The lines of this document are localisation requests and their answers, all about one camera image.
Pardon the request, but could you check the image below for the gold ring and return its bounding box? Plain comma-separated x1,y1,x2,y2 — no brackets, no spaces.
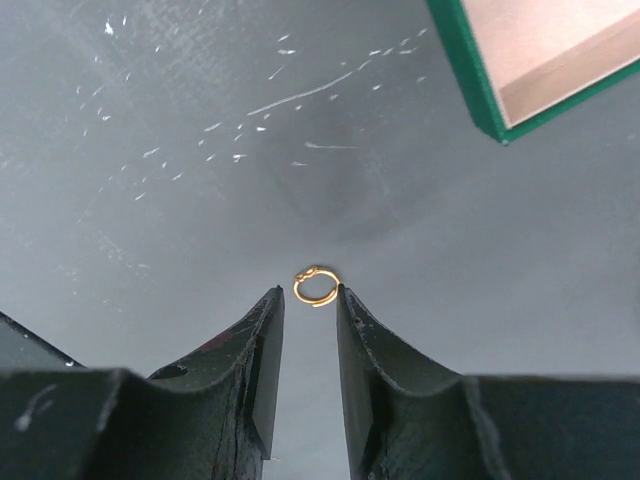
292,265,341,308

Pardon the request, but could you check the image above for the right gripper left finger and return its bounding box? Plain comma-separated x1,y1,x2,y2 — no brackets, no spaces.
149,286,285,479

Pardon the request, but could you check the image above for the green jewelry tray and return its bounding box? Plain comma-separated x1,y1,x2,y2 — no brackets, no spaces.
427,1,639,145

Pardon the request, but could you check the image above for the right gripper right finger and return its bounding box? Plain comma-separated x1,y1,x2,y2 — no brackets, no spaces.
337,286,480,479

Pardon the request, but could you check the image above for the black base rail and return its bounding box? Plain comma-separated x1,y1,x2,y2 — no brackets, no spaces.
0,313,83,370

